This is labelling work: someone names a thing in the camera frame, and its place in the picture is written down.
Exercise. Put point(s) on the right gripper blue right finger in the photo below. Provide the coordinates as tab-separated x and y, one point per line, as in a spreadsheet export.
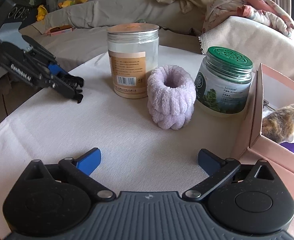
220	172

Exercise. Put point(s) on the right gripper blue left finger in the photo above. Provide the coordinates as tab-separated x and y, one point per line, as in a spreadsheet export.
77	172

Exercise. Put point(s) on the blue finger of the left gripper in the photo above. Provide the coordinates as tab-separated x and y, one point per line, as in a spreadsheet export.
69	79

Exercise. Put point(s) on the brown furry tail keychain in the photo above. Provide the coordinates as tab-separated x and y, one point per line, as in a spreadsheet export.
278	126

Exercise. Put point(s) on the beige sofa cover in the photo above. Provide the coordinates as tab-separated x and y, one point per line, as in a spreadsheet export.
77	33

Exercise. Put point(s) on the clear jar orange label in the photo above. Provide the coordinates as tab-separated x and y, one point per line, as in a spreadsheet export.
133	52

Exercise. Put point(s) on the green lid glass jar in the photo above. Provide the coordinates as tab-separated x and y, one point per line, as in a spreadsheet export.
223	81

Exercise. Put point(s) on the lavender fluffy wristband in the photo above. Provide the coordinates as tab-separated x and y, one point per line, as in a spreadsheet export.
171	96

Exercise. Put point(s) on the pink cardboard box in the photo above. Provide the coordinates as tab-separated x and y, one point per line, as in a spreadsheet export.
269	91

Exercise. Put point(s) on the pink floral blanket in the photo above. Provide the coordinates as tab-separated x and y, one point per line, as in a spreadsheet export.
266	12

